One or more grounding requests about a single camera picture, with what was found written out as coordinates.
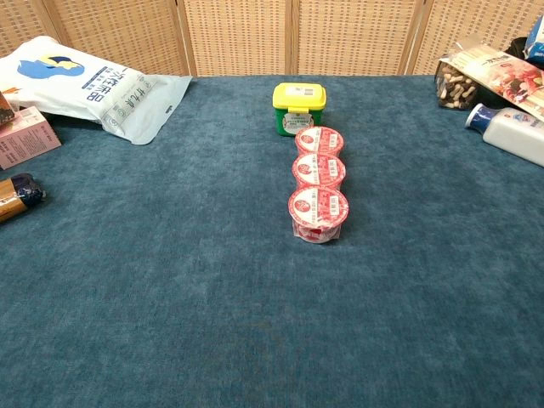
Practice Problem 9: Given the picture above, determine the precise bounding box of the red yogurt cup pack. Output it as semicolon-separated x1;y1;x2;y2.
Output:
287;125;350;246

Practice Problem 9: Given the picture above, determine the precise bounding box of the teal table cloth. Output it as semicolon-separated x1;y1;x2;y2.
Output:
0;74;544;408

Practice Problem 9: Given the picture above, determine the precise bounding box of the green tub with yellow lid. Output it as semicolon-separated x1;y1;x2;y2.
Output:
272;82;328;139

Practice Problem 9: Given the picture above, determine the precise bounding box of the woven bamboo folding screen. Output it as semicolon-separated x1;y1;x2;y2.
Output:
0;0;544;77

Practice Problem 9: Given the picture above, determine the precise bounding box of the white plastic bag blue print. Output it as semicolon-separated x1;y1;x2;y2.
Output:
0;35;193;146

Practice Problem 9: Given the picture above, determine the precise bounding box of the white bottle with blue cap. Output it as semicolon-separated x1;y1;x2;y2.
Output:
464;102;544;168

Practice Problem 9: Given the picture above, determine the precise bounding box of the pink cardboard box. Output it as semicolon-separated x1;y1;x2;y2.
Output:
0;105;63;171

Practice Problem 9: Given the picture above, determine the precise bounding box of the long noodle package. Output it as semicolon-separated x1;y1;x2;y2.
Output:
439;34;544;129

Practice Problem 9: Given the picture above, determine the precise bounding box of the dark snack packet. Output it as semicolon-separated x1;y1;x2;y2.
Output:
0;88;20;131

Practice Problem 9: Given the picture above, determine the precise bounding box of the black object behind packages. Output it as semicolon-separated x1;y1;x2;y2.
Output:
505;37;530;60

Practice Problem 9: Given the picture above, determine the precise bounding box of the blue and white carton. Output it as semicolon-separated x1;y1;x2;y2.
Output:
522;11;544;65

